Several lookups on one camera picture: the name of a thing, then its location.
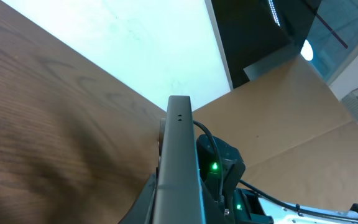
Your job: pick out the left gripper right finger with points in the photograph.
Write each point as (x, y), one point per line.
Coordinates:
(212, 213)

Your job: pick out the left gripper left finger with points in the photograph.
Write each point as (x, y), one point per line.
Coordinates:
(142, 210)

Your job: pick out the smartphone with brown screen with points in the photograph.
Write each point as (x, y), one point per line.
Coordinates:
(179, 193)

